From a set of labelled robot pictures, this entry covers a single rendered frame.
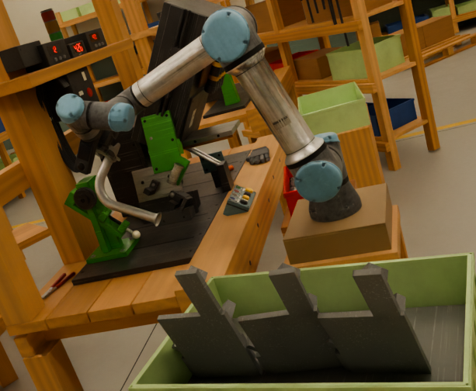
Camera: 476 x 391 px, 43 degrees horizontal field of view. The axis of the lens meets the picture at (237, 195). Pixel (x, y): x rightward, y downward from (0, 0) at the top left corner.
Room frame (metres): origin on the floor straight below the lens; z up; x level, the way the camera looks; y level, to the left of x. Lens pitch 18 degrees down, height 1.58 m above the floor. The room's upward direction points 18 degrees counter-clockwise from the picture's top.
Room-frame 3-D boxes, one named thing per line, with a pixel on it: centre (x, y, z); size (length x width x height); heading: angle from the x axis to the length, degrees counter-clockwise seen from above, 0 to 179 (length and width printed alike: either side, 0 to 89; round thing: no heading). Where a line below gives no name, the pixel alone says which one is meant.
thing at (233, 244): (2.18, -0.04, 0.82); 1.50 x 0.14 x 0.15; 163
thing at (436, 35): (8.29, -3.13, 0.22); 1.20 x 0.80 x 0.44; 114
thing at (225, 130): (2.31, 0.11, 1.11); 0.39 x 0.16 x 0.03; 73
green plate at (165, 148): (2.18, 0.19, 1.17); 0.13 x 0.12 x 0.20; 163
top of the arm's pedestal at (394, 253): (1.61, -0.26, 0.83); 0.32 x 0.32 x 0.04; 70
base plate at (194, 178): (2.26, 0.23, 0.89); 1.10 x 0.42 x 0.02; 163
